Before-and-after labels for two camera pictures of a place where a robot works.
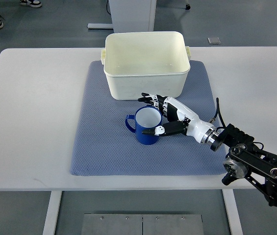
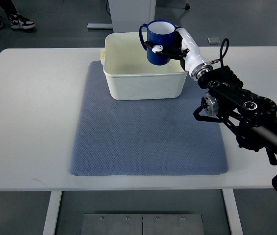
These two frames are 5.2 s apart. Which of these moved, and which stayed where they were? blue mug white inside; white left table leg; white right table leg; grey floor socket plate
Moved: blue mug white inside
Stayed: white right table leg; grey floor socket plate; white left table leg
